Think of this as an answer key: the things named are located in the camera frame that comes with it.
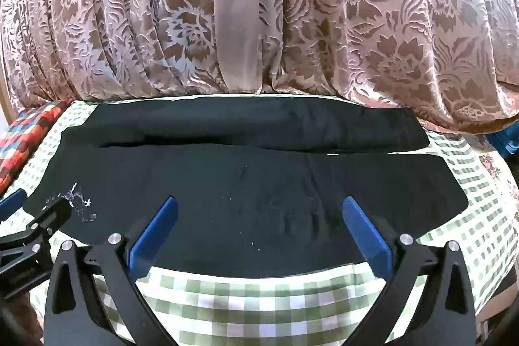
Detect blue object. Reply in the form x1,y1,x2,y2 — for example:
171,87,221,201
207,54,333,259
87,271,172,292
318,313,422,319
486,129,515,159

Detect plain beige curtain strip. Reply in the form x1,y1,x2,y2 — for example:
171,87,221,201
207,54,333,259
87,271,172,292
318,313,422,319
214,0,266,95

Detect brown floral curtain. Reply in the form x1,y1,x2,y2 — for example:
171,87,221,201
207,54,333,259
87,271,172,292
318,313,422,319
0,0,519,134

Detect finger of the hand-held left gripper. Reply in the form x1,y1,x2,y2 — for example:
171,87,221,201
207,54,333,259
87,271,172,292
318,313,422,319
22,198,74,241
0,190,28,214

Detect floral print cloth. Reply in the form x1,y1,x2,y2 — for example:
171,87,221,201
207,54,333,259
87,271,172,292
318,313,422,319
476,135,519,227

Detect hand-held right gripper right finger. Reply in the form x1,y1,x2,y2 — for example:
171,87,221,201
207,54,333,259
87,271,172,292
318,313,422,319
342,197,475,346

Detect black pants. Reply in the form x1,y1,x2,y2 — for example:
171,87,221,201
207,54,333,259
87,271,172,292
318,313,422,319
22,95,469,278

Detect green checked bedsheet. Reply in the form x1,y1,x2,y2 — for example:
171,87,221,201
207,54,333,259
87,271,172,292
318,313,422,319
0,95,519,346

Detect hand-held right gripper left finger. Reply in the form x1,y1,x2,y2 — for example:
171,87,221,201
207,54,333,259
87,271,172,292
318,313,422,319
44,197,187,346

